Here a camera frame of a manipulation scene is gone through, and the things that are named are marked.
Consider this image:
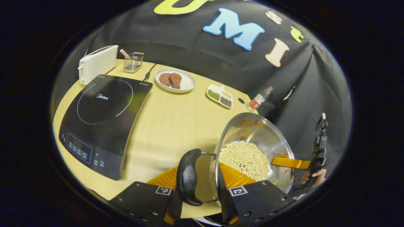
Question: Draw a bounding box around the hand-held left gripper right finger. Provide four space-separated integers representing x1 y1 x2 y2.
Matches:
218 162 297 226

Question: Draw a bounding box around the steel pot with black handles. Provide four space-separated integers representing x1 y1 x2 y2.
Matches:
176 113 295 207

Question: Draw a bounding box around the small wire mesh basket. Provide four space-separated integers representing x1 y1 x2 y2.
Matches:
123 52 145 73

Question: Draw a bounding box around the pile of yellow soybeans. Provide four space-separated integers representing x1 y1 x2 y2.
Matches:
218 141 270 182

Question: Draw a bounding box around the white round plate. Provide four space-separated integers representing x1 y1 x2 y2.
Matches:
155 68 197 93

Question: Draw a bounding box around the black power cable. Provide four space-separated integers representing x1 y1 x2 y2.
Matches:
144 63 157 81

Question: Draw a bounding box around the white toaster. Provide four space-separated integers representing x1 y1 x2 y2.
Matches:
78 45 119 85

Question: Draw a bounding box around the black induction cooktop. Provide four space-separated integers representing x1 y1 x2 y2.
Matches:
59 74 153 181

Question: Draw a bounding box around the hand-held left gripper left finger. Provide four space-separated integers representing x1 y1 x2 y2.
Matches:
109 166 183 226

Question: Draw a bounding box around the plastic bottle with red label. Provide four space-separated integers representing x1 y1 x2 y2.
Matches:
246 86 273 112

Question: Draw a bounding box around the white divided dish with beans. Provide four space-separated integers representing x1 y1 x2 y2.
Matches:
206 84 234 109

